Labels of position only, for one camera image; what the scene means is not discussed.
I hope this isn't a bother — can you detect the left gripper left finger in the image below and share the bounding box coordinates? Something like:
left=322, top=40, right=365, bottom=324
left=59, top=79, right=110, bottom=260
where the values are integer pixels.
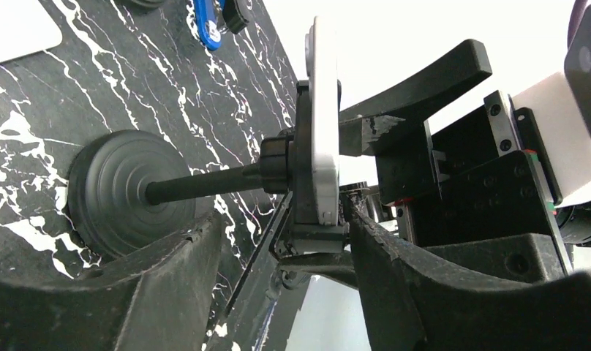
left=0, top=211, right=223, bottom=350

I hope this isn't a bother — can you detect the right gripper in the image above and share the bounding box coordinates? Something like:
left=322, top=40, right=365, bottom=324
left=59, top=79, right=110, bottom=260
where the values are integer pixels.
left=339, top=39, right=573, bottom=282

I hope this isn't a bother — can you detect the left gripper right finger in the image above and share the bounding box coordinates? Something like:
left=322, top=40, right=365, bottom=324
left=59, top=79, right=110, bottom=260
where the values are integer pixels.
left=348, top=205, right=591, bottom=350

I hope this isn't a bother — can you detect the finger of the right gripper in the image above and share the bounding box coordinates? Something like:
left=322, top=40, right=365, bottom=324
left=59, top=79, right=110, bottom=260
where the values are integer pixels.
left=278, top=252, right=358, bottom=289

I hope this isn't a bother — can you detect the white-edged black smartphone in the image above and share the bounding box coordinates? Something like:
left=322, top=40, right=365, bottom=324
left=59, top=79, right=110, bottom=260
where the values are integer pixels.
left=306, top=15, right=339, bottom=226

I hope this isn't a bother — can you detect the black round-base phone stand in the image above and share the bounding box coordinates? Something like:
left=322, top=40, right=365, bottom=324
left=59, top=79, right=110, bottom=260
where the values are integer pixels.
left=67, top=80, right=346, bottom=259

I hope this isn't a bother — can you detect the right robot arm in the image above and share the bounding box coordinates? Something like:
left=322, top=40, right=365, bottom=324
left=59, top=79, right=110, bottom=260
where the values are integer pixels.
left=306, top=39, right=591, bottom=283

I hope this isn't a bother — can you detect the black stand rear right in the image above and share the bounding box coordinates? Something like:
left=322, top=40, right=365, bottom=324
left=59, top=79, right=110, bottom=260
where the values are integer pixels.
left=124, top=0, right=166, bottom=10

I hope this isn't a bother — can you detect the silver desktop phone stand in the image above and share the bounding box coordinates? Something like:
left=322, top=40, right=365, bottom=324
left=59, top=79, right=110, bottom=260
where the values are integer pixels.
left=0, top=0, right=63, bottom=63

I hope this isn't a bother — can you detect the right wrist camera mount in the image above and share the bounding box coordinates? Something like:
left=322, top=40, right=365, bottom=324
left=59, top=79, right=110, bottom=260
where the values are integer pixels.
left=512, top=1, right=591, bottom=207

